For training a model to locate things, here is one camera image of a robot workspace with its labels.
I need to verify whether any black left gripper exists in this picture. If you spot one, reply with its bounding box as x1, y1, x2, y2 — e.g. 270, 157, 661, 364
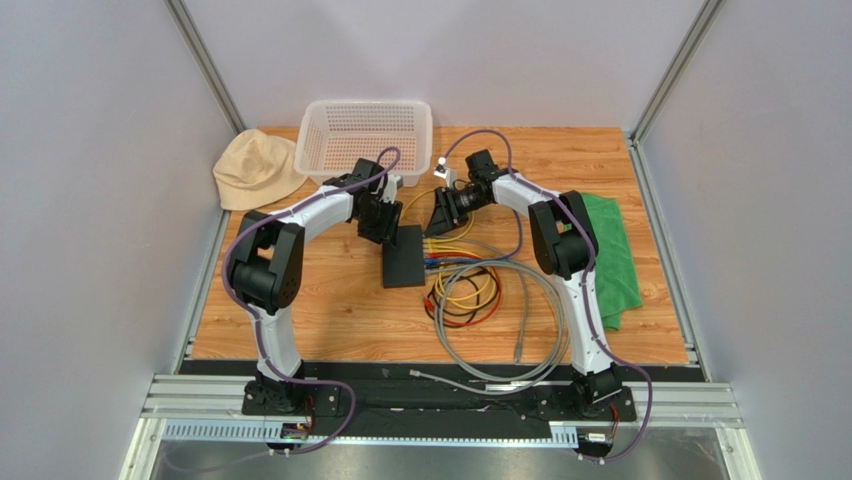
356, 196, 404, 249

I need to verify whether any black network switch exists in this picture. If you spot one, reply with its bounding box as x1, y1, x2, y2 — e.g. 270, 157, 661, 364
381, 225, 426, 289

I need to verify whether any grey ethernet cable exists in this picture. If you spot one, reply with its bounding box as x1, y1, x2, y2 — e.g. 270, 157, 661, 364
423, 236, 530, 365

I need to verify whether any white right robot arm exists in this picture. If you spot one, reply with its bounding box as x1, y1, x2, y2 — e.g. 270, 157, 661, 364
427, 150, 623, 418

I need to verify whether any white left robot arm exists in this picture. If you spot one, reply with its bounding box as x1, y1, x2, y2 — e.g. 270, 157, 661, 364
222, 159, 402, 414

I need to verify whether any white perforated plastic basket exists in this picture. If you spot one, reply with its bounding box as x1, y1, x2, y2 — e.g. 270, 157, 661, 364
294, 100, 433, 187

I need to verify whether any cream bucket hat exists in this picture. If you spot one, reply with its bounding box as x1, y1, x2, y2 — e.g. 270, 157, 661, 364
212, 129, 307, 211

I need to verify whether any green cloth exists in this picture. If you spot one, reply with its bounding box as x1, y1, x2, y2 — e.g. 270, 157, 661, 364
581, 193, 643, 331

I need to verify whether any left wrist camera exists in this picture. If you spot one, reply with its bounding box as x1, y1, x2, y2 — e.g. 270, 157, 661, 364
380, 174, 403, 204

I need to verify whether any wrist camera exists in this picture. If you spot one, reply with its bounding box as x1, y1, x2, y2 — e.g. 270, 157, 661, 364
433, 157, 458, 189
380, 174, 403, 204

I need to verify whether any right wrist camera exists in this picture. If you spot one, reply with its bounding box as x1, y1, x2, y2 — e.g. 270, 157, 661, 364
433, 157, 458, 189

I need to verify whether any long grey coiled cable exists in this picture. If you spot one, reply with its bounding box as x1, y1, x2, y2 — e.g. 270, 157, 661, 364
409, 260, 574, 395

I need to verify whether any black ethernet cable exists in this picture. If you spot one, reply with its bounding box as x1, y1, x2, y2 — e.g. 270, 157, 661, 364
424, 266, 497, 325

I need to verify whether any red ethernet cable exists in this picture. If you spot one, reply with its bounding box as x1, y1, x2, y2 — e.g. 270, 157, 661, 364
423, 250, 502, 329

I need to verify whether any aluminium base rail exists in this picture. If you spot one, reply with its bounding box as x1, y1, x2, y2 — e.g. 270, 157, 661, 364
141, 375, 743, 448

